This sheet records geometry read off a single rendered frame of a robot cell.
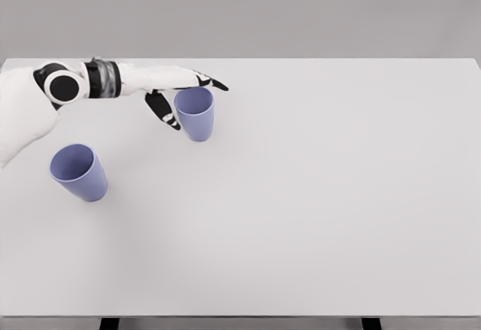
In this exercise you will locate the blue plastic cup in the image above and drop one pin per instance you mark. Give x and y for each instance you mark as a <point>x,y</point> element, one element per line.
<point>195,115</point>
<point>80,174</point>

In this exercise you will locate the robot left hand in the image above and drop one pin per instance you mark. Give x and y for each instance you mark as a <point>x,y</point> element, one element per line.
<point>169,77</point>

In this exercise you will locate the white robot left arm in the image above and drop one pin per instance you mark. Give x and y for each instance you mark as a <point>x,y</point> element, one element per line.
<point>22,104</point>

